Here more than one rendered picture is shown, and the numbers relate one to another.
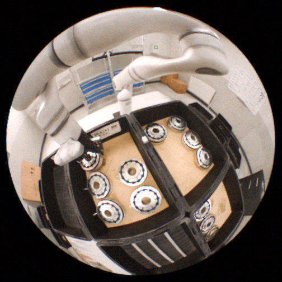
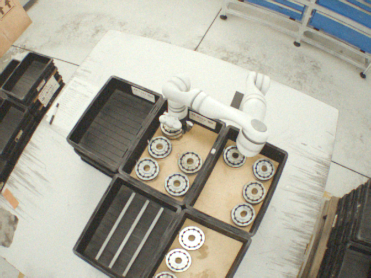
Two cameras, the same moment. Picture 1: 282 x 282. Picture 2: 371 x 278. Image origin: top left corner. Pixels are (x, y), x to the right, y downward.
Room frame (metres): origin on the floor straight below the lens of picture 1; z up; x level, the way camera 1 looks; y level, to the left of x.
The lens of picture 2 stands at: (-0.27, -0.32, 2.04)
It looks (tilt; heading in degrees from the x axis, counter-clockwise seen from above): 64 degrees down; 51
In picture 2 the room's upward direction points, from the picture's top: straight up
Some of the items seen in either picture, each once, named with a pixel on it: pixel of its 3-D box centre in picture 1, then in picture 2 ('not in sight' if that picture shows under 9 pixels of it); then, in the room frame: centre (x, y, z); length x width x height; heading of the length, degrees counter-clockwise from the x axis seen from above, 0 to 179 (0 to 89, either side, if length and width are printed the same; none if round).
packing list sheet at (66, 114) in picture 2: not in sight; (71, 102); (-0.23, 0.78, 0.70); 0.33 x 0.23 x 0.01; 28
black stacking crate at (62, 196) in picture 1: (61, 194); (115, 124); (-0.11, 0.38, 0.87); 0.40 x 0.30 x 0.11; 24
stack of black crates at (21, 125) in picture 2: not in sight; (12, 134); (-0.77, 1.20, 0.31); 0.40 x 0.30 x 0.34; 27
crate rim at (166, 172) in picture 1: (188, 137); (240, 180); (0.13, -0.17, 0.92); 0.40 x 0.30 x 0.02; 24
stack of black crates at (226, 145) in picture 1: (225, 158); not in sight; (0.07, -1.29, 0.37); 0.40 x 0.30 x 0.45; 28
